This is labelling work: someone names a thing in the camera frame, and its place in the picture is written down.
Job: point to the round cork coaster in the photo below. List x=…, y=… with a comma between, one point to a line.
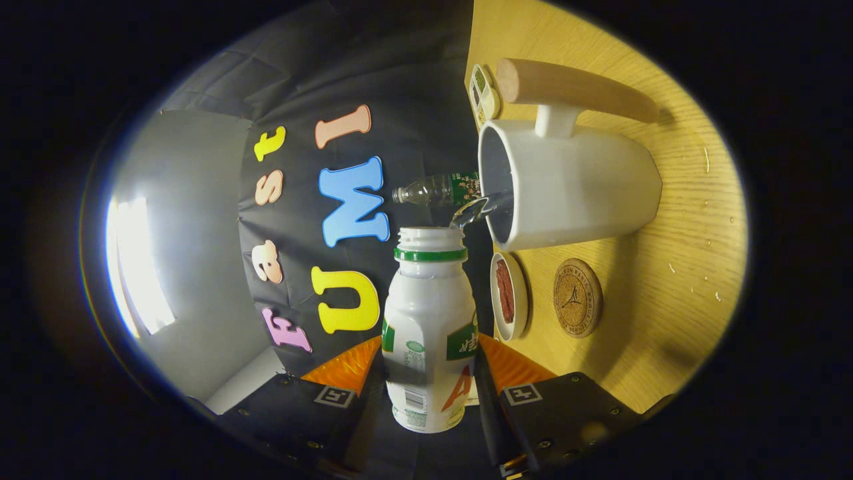
x=577, y=298

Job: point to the white divided tray of beans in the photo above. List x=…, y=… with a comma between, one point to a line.
x=490, y=100

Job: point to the white juice bottle green label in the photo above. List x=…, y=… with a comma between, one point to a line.
x=426, y=313

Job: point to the black backdrop cloth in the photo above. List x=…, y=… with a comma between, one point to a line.
x=413, y=100

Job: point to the wooden table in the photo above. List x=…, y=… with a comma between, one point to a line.
x=666, y=286

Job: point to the round plate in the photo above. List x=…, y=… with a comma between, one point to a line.
x=520, y=300

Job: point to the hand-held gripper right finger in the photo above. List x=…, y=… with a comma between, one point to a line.
x=490, y=420

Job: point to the clear plastic water bottle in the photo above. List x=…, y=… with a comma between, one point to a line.
x=433, y=190

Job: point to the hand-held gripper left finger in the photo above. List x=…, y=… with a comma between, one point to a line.
x=300, y=420

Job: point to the red food slice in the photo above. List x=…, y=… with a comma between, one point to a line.
x=505, y=290

